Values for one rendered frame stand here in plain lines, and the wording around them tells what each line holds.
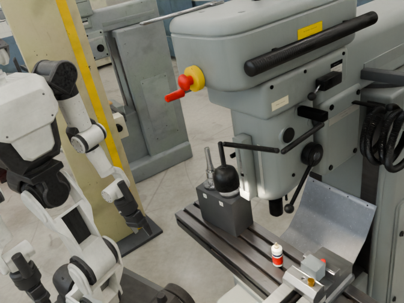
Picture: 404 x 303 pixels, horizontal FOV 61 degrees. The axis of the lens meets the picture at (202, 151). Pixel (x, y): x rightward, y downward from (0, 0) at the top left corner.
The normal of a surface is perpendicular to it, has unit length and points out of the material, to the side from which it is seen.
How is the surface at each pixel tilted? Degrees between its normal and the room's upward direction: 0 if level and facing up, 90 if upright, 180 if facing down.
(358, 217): 63
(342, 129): 90
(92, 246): 80
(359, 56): 90
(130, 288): 0
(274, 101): 90
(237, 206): 90
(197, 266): 0
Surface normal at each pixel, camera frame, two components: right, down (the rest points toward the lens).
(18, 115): 0.81, 0.16
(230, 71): -0.24, 0.51
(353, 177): -0.79, 0.41
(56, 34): 0.59, 0.30
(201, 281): -0.17, -0.86
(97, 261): 0.67, -0.20
